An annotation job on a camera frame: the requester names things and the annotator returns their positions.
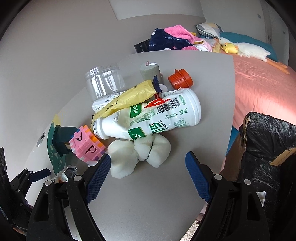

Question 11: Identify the white goose plush toy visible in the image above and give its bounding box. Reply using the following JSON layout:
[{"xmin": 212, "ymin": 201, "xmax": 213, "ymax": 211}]
[{"xmin": 218, "ymin": 37, "xmax": 290, "ymax": 75}]

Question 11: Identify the white green drink bottle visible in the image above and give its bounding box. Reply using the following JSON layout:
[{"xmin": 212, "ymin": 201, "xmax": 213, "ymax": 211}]
[{"xmin": 92, "ymin": 88, "xmax": 201, "ymax": 140}]

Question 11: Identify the black lined trash bin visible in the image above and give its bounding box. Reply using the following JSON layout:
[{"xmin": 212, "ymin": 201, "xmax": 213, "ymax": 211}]
[{"xmin": 222, "ymin": 112, "xmax": 295, "ymax": 240}]

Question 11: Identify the silver desk cable grommet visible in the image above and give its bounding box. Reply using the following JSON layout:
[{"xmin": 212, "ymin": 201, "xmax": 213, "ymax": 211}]
[{"xmin": 36, "ymin": 132, "xmax": 46, "ymax": 147}]

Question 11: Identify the clear plastic jar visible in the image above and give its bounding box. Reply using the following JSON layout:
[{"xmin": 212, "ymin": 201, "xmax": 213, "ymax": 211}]
[{"xmin": 85, "ymin": 64, "xmax": 126, "ymax": 101}]

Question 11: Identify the silver foil wrapper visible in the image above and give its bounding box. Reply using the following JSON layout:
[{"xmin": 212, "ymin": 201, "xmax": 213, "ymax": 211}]
[{"xmin": 53, "ymin": 165, "xmax": 78, "ymax": 183}]

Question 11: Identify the yellow duck plush toy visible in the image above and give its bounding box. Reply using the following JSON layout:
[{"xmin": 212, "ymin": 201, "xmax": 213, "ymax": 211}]
[{"xmin": 222, "ymin": 43, "xmax": 238, "ymax": 54}]

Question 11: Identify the blue teal blister package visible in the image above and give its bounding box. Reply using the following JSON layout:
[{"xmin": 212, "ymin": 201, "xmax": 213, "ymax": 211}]
[{"xmin": 47, "ymin": 114, "xmax": 78, "ymax": 175}]

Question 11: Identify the orange ribbed bottle cap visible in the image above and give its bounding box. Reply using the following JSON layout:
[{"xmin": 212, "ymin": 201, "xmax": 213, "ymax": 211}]
[{"xmin": 168, "ymin": 69, "xmax": 193, "ymax": 90}]

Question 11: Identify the yellow snack bag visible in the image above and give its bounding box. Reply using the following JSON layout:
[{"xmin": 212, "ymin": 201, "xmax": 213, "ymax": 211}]
[{"xmin": 90, "ymin": 76, "xmax": 162, "ymax": 131}]

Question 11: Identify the white fluffy cloth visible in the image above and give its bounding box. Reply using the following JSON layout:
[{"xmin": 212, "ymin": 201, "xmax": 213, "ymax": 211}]
[{"xmin": 107, "ymin": 134, "xmax": 171, "ymax": 179}]

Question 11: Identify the teal pillow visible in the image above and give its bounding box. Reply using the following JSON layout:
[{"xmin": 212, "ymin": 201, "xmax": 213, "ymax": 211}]
[{"xmin": 220, "ymin": 32, "xmax": 278, "ymax": 62}]

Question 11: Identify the checkered grey pillow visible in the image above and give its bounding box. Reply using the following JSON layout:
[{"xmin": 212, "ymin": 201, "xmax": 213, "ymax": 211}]
[{"xmin": 195, "ymin": 22, "xmax": 223, "ymax": 38}]

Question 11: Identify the pink bed sheet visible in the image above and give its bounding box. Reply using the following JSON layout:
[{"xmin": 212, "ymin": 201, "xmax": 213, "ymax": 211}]
[{"xmin": 231, "ymin": 54, "xmax": 295, "ymax": 129}]

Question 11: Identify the black wall socket panel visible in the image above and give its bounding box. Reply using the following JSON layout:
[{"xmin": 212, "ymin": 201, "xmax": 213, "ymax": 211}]
[{"xmin": 134, "ymin": 39, "xmax": 151, "ymax": 53}]

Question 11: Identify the navy cartoon blanket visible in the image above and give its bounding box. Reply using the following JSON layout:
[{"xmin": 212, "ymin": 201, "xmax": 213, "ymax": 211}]
[{"xmin": 149, "ymin": 28, "xmax": 193, "ymax": 51}]

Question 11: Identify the pink fleece clothing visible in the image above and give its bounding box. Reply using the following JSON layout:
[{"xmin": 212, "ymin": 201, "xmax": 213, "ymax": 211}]
[{"xmin": 164, "ymin": 25, "xmax": 213, "ymax": 52}]

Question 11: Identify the pink puzzle cube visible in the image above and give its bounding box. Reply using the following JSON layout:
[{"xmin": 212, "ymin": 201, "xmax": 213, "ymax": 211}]
[{"xmin": 69, "ymin": 125, "xmax": 106, "ymax": 163}]

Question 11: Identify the white thermometer box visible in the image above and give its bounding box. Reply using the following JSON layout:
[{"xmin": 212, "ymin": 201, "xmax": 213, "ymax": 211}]
[{"xmin": 91, "ymin": 91, "xmax": 124, "ymax": 113}]

